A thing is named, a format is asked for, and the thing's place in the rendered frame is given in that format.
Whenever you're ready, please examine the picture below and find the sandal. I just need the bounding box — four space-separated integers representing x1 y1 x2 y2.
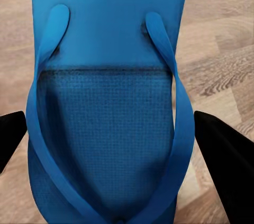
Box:
26 0 195 224

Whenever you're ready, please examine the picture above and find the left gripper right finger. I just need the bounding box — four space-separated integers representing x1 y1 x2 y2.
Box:
194 111 254 224

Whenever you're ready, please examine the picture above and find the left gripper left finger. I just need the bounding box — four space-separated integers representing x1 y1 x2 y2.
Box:
0 111 28 174

